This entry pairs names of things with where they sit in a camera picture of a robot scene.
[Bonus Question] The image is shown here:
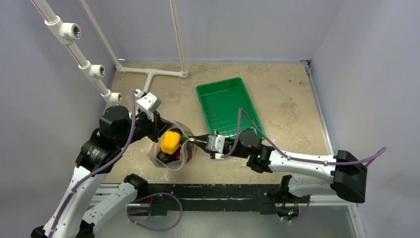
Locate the aluminium frame rail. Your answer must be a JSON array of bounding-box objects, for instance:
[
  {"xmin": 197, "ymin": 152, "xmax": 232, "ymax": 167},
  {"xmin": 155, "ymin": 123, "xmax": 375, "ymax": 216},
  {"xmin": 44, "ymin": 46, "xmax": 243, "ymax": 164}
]
[{"xmin": 98, "ymin": 63, "xmax": 368, "ymax": 223}]

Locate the white PVC pipe frame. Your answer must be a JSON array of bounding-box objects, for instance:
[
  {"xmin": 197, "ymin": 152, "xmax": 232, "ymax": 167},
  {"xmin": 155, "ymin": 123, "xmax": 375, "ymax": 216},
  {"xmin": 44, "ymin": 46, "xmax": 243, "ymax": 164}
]
[{"xmin": 30, "ymin": 0, "xmax": 189, "ymax": 105}]

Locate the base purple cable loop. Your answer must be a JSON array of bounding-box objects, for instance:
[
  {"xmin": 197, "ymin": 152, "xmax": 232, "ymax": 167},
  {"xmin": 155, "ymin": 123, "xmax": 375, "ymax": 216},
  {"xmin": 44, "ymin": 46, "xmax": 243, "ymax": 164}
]
[{"xmin": 126, "ymin": 192, "xmax": 183, "ymax": 233}]

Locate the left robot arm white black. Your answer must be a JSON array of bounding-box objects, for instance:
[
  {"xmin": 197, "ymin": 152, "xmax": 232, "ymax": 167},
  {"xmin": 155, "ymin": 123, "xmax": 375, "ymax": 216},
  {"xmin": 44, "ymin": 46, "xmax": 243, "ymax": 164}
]
[{"xmin": 30, "ymin": 106, "xmax": 173, "ymax": 238}]

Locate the green orange mango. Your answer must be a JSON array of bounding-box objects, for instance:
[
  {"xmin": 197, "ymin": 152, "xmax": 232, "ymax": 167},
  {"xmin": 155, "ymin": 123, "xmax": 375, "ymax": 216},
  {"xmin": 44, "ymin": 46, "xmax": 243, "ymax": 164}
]
[{"xmin": 180, "ymin": 134, "xmax": 189, "ymax": 145}]

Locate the clear zip top bag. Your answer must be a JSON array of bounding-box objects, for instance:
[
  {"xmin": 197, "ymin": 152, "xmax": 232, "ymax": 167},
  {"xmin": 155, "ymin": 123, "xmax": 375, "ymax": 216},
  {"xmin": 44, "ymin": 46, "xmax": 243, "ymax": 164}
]
[{"xmin": 148, "ymin": 121, "xmax": 196, "ymax": 171}]

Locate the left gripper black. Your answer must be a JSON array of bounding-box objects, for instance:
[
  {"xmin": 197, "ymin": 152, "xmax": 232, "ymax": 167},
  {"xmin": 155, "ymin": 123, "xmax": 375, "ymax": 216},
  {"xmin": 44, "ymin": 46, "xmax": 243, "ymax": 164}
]
[{"xmin": 117, "ymin": 108, "xmax": 173, "ymax": 147}]

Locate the green plastic tray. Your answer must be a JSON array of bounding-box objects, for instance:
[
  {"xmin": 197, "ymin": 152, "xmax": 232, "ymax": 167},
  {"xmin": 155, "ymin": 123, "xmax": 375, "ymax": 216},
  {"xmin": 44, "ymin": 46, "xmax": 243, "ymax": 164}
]
[{"xmin": 196, "ymin": 77, "xmax": 264, "ymax": 139}]

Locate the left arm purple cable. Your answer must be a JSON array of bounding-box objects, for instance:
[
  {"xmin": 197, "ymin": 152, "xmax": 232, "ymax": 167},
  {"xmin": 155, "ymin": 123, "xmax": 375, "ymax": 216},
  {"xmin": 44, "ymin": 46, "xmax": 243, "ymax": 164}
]
[{"xmin": 47, "ymin": 91, "xmax": 137, "ymax": 238}]

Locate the yellow bell pepper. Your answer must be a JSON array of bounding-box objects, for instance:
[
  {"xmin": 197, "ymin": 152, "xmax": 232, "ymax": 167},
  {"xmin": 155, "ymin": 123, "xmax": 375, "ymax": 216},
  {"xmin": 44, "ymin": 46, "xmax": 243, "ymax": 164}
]
[{"xmin": 160, "ymin": 131, "xmax": 181, "ymax": 155}]

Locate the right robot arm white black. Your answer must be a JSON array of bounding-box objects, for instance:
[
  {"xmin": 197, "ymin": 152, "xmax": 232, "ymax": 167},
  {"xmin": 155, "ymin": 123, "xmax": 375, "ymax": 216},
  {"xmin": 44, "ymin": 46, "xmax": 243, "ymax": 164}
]
[{"xmin": 189, "ymin": 128, "xmax": 368, "ymax": 203}]

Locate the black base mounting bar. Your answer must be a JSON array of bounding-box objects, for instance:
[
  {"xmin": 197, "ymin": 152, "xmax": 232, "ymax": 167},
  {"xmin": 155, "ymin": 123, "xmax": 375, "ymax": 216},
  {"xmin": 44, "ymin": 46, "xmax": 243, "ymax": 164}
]
[{"xmin": 143, "ymin": 183, "xmax": 297, "ymax": 215}]

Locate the purple eggplant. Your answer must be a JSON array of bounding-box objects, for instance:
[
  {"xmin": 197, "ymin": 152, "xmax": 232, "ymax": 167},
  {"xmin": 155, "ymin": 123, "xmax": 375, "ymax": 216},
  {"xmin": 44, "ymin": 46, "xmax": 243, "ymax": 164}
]
[{"xmin": 156, "ymin": 151, "xmax": 174, "ymax": 164}]

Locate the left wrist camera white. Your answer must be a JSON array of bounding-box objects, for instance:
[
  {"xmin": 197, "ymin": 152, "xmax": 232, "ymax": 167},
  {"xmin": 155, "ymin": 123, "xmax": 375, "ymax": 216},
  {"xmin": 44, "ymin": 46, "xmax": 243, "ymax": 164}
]
[{"xmin": 134, "ymin": 89, "xmax": 162, "ymax": 122}]

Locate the dark red apple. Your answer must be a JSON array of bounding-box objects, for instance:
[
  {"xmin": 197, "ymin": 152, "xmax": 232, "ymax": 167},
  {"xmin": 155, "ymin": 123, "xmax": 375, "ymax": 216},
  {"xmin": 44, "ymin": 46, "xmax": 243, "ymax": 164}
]
[{"xmin": 173, "ymin": 148, "xmax": 184, "ymax": 162}]

